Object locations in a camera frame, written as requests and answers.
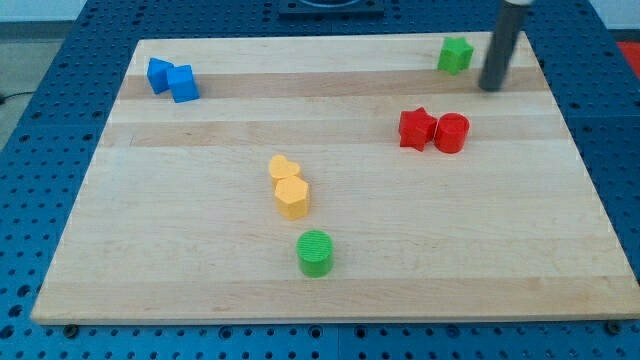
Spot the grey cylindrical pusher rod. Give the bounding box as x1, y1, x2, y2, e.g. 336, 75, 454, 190
478, 0, 533, 92

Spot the blue cube block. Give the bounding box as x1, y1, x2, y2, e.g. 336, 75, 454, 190
166, 65, 200, 103

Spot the black cable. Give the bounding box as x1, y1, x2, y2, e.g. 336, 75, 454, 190
0, 89, 34, 105

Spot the wooden board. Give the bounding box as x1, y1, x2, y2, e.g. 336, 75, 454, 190
31, 32, 639, 325

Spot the yellow heart block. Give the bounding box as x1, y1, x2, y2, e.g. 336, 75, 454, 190
268, 154, 301, 188

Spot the green star block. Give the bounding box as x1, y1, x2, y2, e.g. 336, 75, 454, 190
437, 37, 474, 75

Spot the blue pentagon block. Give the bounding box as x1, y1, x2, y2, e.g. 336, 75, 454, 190
146, 57, 174, 94

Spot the red cylinder block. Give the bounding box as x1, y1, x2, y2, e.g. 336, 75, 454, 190
434, 113, 470, 154

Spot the red star block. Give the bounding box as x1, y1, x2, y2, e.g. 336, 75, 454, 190
398, 107, 438, 152

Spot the green cylinder block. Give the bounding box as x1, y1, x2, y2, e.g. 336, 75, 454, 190
296, 230, 333, 278

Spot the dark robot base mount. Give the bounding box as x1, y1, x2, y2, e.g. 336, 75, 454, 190
278, 0, 385, 19

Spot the yellow hexagon block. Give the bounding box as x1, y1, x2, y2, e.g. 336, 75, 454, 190
274, 176, 310, 220

